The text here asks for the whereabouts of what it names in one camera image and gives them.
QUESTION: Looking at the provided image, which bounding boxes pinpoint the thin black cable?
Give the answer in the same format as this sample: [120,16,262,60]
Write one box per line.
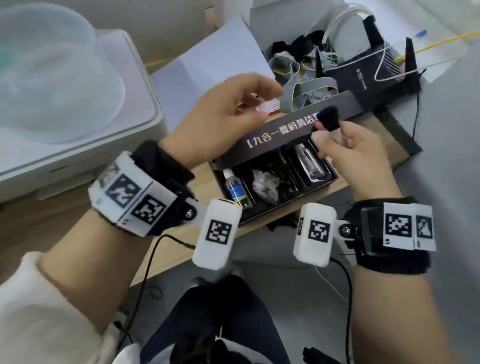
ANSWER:
[329,256,356,364]
[115,234,197,351]

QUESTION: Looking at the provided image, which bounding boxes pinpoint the small red and white packet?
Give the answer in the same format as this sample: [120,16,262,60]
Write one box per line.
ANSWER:
[255,99,281,114]

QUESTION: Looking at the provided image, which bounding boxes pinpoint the black fluffy brush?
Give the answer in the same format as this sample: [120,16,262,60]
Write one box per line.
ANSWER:
[313,106,343,144]

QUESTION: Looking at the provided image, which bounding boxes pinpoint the person's left forearm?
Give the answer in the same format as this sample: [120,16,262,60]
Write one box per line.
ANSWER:
[37,209,160,340]

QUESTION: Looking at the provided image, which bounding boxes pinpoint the small spray bottle blue label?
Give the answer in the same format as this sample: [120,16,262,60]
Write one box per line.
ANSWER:
[223,168,254,209]

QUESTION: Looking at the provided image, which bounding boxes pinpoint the thin black tools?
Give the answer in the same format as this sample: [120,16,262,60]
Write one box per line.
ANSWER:
[275,149,302,197]

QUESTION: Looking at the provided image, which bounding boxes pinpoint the clear plastic bag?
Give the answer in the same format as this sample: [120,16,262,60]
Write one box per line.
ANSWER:
[251,169,281,205]

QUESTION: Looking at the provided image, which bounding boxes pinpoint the yellow cable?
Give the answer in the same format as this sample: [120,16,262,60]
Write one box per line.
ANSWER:
[397,31,480,63]

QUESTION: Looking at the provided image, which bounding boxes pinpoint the black cloth pieces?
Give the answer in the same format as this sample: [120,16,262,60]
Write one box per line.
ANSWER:
[271,31,325,58]

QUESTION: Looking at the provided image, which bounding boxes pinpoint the white wrist camera with marker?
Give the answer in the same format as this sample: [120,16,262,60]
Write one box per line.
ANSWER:
[191,198,243,271]
[293,203,338,268]

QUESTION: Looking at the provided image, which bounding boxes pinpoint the black router power cable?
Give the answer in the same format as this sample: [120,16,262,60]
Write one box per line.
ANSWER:
[412,89,422,140]

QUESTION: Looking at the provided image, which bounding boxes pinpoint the brown cardboard box sleeve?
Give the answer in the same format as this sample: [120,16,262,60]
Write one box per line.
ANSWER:
[359,106,423,178]

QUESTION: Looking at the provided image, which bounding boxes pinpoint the person's right forearm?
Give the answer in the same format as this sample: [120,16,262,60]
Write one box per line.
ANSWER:
[350,259,452,364]

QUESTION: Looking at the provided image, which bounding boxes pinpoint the person's dark trousers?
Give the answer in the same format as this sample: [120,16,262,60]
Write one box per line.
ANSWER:
[139,275,292,364]

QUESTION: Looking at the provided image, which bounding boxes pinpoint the person's white sleeve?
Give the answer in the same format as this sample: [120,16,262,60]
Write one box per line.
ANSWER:
[0,250,126,364]

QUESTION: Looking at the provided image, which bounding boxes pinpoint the black wristband with marker tags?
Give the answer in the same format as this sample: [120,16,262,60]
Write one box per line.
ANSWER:
[343,197,438,275]
[87,140,197,239]

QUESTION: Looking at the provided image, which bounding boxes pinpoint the white cable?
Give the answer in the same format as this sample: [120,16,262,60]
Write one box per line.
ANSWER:
[374,37,427,82]

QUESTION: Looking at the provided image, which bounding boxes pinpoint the person's left hand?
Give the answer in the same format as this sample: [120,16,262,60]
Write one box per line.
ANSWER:
[160,73,284,174]

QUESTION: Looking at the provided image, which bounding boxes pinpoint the white paper sheet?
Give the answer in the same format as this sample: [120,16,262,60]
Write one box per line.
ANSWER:
[149,15,286,133]

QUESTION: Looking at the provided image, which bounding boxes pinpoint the translucent plastic container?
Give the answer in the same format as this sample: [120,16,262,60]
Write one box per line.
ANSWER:
[0,0,127,146]

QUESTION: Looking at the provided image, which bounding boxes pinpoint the clear tubing bundle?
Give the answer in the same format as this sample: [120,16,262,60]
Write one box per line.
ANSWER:
[304,3,376,42]

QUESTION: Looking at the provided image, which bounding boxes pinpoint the black cleaning kit tray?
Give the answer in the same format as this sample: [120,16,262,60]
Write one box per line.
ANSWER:
[211,140,339,227]

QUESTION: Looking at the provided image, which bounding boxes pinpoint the person's right hand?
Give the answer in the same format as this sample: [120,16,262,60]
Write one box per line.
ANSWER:
[311,121,403,202]

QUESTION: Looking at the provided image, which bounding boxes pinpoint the grey straps with green edge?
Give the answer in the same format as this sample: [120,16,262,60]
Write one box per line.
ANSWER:
[268,52,340,114]

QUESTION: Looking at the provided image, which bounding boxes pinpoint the white printer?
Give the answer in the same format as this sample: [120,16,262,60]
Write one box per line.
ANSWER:
[0,29,168,204]

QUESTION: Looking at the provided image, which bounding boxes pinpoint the black printed box lid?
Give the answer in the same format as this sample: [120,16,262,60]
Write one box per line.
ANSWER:
[237,90,364,151]

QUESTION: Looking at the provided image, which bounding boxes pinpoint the black router with antennas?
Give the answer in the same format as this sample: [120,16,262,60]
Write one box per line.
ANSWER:
[314,16,423,106]

